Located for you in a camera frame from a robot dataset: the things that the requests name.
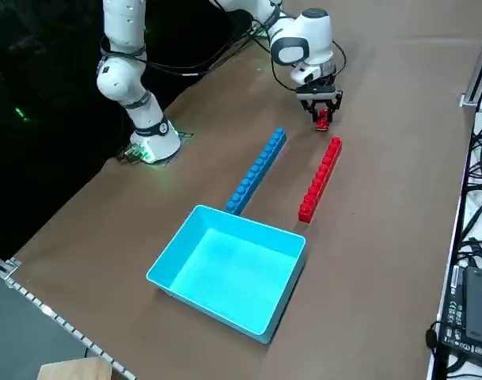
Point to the black power plug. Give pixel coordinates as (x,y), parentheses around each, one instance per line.
(430,336)

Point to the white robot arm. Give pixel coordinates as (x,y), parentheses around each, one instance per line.
(120,79)

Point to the red building block row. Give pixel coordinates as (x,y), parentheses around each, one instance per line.
(320,178)

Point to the large black power brick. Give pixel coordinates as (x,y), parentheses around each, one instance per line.
(476,312)

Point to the blue building block row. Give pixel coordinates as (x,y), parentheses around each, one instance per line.
(260,166)

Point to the aluminium profile post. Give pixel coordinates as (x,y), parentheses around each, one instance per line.
(478,63)

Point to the cyan plastic bin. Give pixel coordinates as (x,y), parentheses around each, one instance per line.
(225,277)

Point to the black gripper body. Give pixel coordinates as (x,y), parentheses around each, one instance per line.
(319,97)

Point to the light wooden box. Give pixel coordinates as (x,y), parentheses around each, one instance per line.
(74,370)

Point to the notched aluminium edge rail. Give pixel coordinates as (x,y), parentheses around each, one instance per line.
(66,325)

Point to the aluminium arm base plate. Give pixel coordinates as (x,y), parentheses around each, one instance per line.
(186,135)

